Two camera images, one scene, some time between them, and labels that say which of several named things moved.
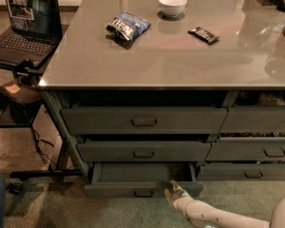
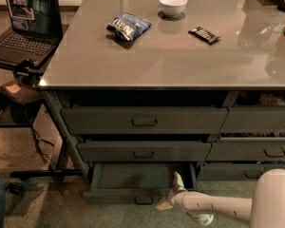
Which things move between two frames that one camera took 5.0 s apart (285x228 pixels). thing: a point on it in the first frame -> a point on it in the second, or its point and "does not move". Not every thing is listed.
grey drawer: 252,149 does not move
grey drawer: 143,120 does not move
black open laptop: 34,18 does not move
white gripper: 181,202 -> 177,198
